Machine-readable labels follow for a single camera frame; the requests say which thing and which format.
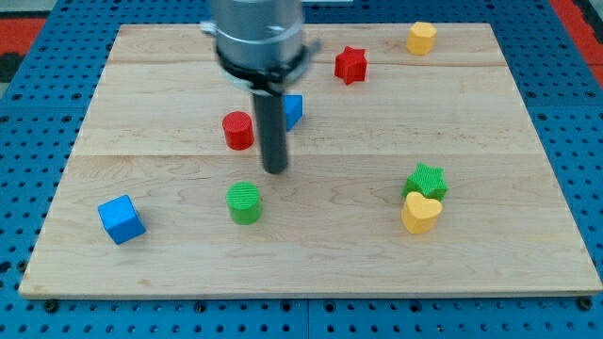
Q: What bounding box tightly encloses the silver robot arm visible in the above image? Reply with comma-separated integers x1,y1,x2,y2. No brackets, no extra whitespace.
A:
202,0,322,96

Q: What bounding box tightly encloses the yellow heart block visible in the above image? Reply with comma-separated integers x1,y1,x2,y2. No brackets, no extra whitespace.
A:
400,192,443,234

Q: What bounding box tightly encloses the green cylinder block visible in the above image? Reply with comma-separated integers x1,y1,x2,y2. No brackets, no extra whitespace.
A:
226,182,263,225

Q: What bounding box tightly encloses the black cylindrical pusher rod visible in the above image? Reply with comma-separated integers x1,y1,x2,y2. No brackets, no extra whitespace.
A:
253,94,288,174

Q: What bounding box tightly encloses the blue triangle block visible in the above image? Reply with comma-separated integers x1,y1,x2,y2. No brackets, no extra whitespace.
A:
284,94,303,132

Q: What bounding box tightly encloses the red cylinder block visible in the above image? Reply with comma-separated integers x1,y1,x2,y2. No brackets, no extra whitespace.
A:
222,111,254,151

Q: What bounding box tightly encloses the wooden board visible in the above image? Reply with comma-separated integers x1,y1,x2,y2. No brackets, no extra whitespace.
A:
19,24,602,299

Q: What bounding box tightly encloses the red star block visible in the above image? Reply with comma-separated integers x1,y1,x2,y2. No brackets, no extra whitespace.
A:
334,45,368,85

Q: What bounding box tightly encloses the green star block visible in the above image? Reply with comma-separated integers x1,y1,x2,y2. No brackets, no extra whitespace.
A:
401,163,448,202

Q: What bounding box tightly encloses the yellow hexagon block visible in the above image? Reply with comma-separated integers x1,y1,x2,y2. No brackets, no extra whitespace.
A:
406,22,437,56

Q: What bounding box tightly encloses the blue cube block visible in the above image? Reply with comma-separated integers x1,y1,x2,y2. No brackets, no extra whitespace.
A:
97,195,146,245

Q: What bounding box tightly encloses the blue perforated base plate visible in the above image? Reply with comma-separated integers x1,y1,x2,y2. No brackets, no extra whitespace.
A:
1,0,602,338

